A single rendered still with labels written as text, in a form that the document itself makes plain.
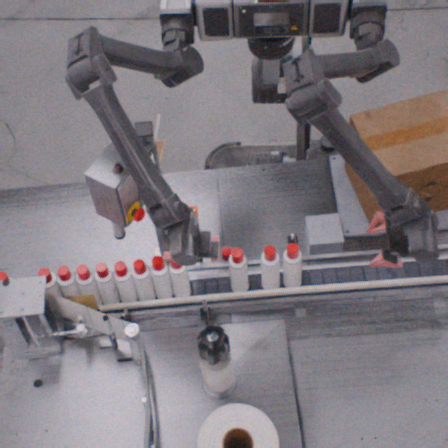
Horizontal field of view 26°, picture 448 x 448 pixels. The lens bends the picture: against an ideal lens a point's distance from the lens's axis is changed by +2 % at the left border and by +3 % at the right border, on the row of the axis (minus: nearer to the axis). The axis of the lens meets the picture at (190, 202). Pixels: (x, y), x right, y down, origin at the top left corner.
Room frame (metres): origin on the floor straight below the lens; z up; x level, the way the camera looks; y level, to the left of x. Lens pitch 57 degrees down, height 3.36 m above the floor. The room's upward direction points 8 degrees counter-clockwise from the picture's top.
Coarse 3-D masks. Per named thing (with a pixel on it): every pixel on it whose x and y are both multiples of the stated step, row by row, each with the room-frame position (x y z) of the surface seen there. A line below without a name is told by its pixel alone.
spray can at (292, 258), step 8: (288, 248) 1.27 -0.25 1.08; (296, 248) 1.26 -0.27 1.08; (288, 256) 1.26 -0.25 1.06; (296, 256) 1.25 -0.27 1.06; (288, 264) 1.25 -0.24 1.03; (296, 264) 1.24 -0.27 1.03; (288, 272) 1.24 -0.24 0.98; (296, 272) 1.24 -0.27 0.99; (288, 280) 1.24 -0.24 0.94; (296, 280) 1.24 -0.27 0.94
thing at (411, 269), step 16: (304, 272) 1.29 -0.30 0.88; (320, 272) 1.29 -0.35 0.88; (336, 272) 1.28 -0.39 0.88; (352, 272) 1.27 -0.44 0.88; (368, 272) 1.26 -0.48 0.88; (384, 272) 1.26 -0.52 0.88; (400, 272) 1.25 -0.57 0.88; (416, 272) 1.25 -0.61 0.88; (432, 272) 1.24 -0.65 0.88; (192, 288) 1.29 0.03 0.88; (208, 288) 1.28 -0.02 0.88; (224, 288) 1.28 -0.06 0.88; (256, 288) 1.26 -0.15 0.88; (368, 288) 1.21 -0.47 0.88; (384, 288) 1.21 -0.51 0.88; (400, 288) 1.21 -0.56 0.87; (176, 304) 1.25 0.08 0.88; (192, 304) 1.24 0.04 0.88
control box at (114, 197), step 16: (112, 144) 1.41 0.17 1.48; (144, 144) 1.40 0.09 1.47; (96, 160) 1.37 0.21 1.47; (112, 160) 1.37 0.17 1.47; (96, 176) 1.32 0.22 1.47; (112, 176) 1.32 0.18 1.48; (128, 176) 1.32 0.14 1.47; (96, 192) 1.32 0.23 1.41; (112, 192) 1.29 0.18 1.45; (128, 192) 1.30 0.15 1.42; (96, 208) 1.33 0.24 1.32; (112, 208) 1.30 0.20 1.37; (128, 208) 1.29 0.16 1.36; (128, 224) 1.28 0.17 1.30
